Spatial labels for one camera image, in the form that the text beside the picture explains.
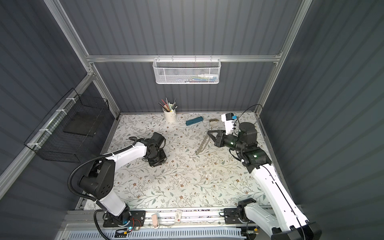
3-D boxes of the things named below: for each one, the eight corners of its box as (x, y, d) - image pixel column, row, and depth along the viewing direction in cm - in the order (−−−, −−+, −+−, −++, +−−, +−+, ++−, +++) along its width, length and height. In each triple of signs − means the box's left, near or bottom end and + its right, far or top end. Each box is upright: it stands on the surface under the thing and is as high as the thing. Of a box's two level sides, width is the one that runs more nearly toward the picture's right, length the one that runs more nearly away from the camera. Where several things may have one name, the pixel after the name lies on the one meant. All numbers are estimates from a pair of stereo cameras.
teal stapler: (186, 126, 115) (186, 123, 113) (185, 123, 117) (185, 121, 114) (203, 120, 118) (203, 118, 116) (202, 118, 120) (202, 116, 118)
